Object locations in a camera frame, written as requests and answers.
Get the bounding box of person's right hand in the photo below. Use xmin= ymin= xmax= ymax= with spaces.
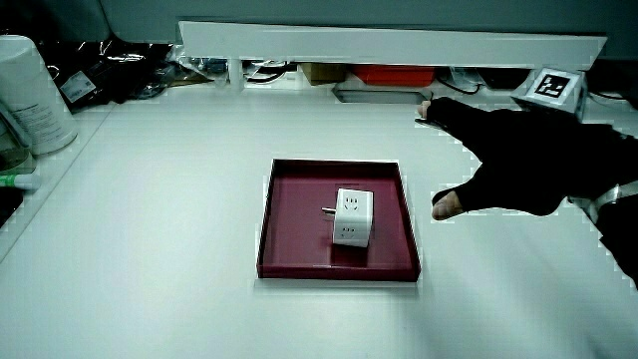
xmin=415 ymin=67 xmax=638 ymax=221

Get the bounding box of white cube socket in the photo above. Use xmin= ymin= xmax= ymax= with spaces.
xmin=321 ymin=186 xmax=375 ymax=249

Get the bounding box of orange box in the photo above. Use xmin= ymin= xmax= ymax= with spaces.
xmin=351 ymin=64 xmax=437 ymax=88

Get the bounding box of white desk shelf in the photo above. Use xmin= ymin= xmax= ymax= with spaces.
xmin=177 ymin=19 xmax=609 ymax=94

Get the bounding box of brown cardboard box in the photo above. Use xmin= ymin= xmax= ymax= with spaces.
xmin=298 ymin=62 xmax=348 ymax=86

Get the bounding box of maroon square tray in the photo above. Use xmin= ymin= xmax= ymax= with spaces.
xmin=255 ymin=158 xmax=423 ymax=283

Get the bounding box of clear plastic bag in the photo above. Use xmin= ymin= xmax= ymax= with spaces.
xmin=166 ymin=44 xmax=230 ymax=87

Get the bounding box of black plastic bag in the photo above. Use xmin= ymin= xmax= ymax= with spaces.
xmin=38 ymin=38 xmax=173 ymax=114

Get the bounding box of white cylindrical canister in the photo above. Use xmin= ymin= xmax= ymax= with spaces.
xmin=0 ymin=34 xmax=80 ymax=157

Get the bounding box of green and white pen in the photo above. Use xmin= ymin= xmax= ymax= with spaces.
xmin=0 ymin=173 xmax=42 ymax=191

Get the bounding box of black cable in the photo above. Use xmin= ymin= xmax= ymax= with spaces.
xmin=436 ymin=74 xmax=487 ymax=97

